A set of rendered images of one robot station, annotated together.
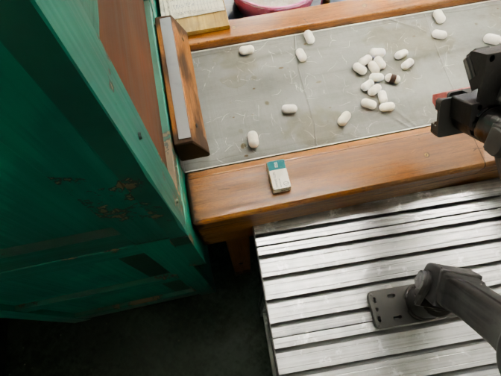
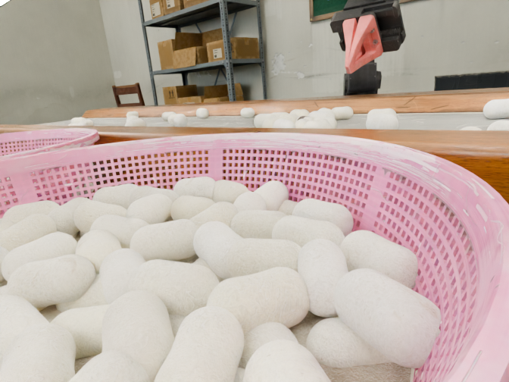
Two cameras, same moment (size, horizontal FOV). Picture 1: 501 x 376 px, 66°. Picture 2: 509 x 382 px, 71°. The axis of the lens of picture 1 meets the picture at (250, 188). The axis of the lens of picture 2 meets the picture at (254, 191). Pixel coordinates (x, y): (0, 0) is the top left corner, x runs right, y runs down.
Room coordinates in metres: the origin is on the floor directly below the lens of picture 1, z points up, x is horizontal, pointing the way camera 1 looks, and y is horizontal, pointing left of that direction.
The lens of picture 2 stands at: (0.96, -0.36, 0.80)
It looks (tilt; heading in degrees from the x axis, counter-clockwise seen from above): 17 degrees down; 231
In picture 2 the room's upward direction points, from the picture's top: 5 degrees counter-clockwise
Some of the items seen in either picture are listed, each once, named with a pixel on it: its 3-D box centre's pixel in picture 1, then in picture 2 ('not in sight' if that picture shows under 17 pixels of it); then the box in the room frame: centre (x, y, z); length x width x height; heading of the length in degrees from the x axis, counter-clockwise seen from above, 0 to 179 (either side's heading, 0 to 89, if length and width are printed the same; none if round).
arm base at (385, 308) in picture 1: (428, 300); not in sight; (0.06, -0.33, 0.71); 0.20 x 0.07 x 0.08; 98
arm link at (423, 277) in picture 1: (442, 291); not in sight; (0.07, -0.33, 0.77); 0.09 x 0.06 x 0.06; 78
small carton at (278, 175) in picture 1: (278, 176); not in sight; (0.29, -0.05, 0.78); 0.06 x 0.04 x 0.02; 11
